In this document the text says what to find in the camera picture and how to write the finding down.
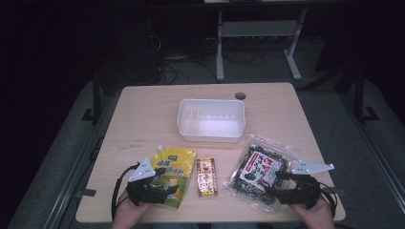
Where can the person's left hand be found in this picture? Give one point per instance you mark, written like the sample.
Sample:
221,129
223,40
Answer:
127,216

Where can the white metal desk frame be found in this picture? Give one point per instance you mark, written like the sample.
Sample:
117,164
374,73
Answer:
254,28

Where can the clear seaweed snack bag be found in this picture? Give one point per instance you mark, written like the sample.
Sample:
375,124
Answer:
254,162

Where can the grey tape strip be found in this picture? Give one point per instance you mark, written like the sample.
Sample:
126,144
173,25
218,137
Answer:
337,191
86,192

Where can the yellow spouted drink pouch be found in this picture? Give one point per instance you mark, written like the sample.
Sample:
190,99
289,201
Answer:
178,165

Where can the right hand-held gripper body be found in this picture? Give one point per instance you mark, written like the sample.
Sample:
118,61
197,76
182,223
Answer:
304,192

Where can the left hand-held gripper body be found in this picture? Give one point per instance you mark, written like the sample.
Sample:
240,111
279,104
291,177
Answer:
146,191

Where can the person's right hand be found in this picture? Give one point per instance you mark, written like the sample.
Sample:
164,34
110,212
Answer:
316,218

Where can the small yellow red snack packet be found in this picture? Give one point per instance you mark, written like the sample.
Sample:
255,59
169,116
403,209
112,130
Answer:
206,178

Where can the black metal stand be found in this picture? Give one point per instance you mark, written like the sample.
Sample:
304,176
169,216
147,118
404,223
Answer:
359,95
96,98

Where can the white plastic container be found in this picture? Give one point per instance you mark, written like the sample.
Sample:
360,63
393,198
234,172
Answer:
211,122

